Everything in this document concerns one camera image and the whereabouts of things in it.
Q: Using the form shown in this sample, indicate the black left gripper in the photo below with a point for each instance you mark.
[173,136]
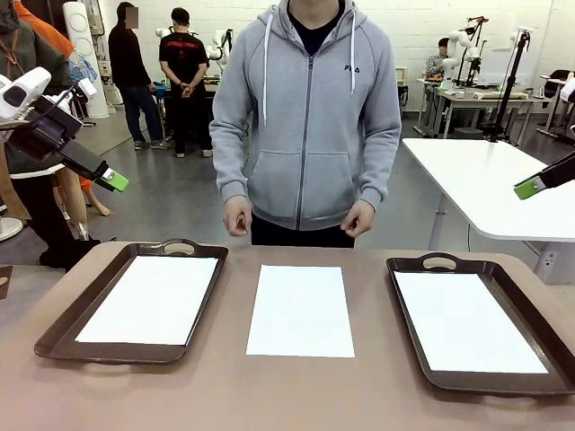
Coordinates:
[49,130]

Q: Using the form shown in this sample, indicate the person's left forearm grey sleeve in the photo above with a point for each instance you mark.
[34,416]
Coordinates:
[379,179]

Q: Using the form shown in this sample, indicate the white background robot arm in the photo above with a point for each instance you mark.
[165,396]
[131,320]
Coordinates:
[161,32]
[460,38]
[221,38]

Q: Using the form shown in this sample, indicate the person's right forearm grey sleeve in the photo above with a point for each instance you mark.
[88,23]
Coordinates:
[229,175]

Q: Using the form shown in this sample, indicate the person's right hand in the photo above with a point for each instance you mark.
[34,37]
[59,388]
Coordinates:
[237,215]

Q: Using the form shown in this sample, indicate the person's left hand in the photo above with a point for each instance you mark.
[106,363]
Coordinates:
[359,220]

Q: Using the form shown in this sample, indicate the white table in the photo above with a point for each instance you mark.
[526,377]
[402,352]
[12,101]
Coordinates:
[471,179]

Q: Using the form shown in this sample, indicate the white desk lamp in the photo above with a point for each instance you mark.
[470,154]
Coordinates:
[541,90]

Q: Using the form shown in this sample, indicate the white background desk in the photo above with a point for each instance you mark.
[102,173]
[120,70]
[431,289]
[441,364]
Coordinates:
[476,99]
[557,83]

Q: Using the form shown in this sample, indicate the black tripod pole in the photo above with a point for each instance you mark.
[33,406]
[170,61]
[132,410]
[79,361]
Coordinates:
[510,90]

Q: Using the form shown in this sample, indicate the black round base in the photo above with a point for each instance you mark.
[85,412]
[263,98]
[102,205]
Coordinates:
[467,133]

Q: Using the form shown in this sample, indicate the black office chair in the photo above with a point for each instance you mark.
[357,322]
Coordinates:
[557,75]

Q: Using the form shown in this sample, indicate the white round fan base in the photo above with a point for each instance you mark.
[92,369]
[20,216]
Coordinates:
[9,229]

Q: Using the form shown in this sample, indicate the person in black jacket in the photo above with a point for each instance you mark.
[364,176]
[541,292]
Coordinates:
[126,58]

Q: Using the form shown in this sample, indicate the white tower air conditioner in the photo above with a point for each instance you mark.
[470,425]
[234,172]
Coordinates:
[87,45]

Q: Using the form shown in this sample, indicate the person in dark green jacket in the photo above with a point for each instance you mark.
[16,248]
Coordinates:
[31,54]

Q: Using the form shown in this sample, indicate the white board panel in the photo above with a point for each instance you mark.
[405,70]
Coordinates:
[494,67]

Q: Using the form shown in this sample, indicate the brown board edge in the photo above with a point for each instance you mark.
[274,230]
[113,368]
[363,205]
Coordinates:
[4,274]

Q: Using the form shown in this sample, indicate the person in black red-print T-shirt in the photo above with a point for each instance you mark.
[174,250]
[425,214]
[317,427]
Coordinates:
[184,54]

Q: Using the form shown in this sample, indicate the seated person in plaid shirt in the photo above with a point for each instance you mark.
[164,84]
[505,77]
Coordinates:
[436,60]

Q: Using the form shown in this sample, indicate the black stand with orange bar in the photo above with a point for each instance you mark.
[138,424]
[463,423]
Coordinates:
[478,20]

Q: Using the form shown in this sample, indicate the white cabinet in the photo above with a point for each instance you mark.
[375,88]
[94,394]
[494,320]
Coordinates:
[402,78]

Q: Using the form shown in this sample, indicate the person in grey hoodie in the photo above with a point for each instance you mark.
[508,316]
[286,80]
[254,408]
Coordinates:
[305,134]

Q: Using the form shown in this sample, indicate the white A4 paper stack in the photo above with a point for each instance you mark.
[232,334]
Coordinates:
[298,314]

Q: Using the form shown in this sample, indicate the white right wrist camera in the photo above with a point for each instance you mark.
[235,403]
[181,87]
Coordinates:
[569,90]

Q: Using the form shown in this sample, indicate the wall electrical box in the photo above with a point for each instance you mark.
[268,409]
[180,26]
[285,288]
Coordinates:
[106,69]

